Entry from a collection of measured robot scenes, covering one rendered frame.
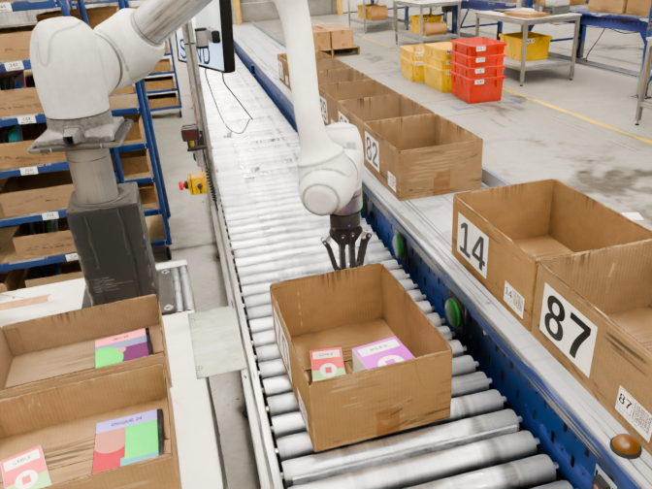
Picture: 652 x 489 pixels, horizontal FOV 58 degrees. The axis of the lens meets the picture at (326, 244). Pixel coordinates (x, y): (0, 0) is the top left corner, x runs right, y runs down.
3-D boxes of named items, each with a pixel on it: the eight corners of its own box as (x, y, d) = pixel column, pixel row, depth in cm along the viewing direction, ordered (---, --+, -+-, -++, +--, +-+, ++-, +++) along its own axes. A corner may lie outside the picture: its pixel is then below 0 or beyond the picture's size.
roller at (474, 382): (268, 446, 123) (266, 438, 128) (498, 394, 133) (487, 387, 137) (264, 423, 123) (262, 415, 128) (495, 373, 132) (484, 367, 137)
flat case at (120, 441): (91, 498, 108) (89, 492, 108) (97, 428, 125) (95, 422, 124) (166, 478, 111) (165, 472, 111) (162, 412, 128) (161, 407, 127)
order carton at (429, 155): (364, 166, 228) (362, 122, 221) (435, 155, 234) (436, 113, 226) (399, 201, 193) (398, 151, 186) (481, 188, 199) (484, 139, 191)
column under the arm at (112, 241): (78, 332, 160) (45, 220, 145) (85, 287, 182) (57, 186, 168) (176, 312, 165) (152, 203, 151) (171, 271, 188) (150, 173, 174)
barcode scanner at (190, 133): (184, 156, 216) (179, 127, 212) (184, 151, 227) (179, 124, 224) (203, 153, 217) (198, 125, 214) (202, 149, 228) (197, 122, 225)
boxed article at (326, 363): (314, 400, 128) (314, 394, 128) (309, 355, 143) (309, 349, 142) (348, 396, 129) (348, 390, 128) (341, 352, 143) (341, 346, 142)
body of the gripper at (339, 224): (356, 201, 148) (358, 235, 152) (323, 207, 147) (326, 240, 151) (365, 212, 142) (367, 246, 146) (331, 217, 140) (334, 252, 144)
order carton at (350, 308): (275, 342, 150) (267, 283, 142) (384, 318, 156) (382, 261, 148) (314, 453, 115) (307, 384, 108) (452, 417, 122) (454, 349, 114)
